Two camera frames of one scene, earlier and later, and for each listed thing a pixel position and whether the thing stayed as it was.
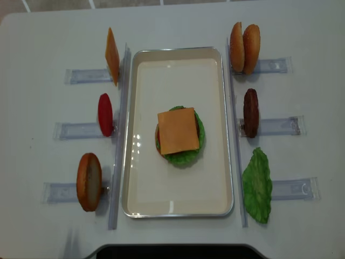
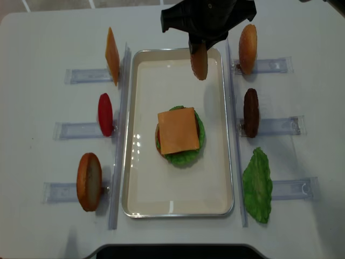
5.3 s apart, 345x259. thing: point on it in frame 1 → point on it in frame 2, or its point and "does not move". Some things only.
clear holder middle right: (294, 125) does not move
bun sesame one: (237, 48) → (199, 58)
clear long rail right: (243, 222) does not move
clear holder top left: (90, 75) does not move
